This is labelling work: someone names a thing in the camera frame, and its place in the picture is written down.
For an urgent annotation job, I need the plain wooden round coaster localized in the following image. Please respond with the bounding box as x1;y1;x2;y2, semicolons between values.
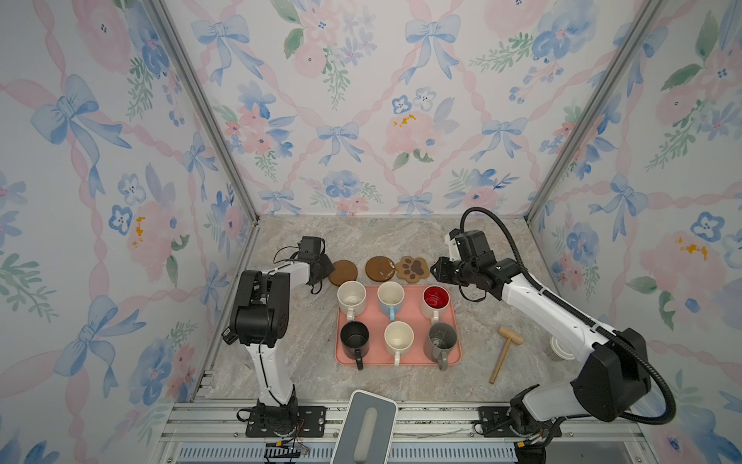
328;260;359;287

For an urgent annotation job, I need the dark brown round coaster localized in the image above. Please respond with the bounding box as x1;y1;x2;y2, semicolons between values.
365;256;396;282

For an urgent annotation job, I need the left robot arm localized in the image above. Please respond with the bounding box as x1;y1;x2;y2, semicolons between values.
222;257;334;439

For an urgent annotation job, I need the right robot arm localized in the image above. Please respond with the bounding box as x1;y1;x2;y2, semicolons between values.
431;256;651;435

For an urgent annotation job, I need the white speckled mug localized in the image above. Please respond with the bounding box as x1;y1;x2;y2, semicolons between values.
337;280;367;322

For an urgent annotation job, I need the pink mug red inside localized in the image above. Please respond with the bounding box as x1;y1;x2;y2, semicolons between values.
420;285;450;324

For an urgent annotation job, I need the cork paw coaster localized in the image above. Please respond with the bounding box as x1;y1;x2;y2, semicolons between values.
395;256;430;284

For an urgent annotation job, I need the wooden mallet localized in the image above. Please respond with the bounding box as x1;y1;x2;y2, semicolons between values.
489;326;524;385

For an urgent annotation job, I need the light blue mug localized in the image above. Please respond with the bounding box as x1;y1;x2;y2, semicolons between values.
377;281;406;322

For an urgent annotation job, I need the black mug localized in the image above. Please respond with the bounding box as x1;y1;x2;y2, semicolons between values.
340;321;370;370

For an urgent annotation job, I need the grey mug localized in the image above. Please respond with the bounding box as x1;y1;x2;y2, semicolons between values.
424;322;458;371

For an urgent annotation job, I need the pink tray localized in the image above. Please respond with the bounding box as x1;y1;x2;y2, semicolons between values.
334;284;463;367

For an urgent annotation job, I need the cream white mug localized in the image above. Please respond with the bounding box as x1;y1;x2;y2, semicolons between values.
384;321;415;367

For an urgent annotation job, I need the black stapler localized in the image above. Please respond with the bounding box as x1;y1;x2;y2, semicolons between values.
221;327;235;345

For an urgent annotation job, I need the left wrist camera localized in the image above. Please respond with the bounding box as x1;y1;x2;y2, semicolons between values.
296;236;326;262

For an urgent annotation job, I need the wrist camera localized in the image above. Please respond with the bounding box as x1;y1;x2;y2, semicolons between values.
296;236;326;262
446;229;492;261

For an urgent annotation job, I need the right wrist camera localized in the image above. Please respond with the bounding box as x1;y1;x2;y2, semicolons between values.
446;229;492;261

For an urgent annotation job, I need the black corrugated cable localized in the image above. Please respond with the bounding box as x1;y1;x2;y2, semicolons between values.
459;207;677;425

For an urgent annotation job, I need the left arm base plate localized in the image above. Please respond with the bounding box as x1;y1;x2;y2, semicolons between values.
237;406;328;439

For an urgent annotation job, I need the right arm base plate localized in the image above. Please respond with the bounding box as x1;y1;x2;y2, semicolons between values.
473;406;518;438

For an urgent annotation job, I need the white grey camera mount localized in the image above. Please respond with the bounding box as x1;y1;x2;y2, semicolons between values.
330;390;398;464

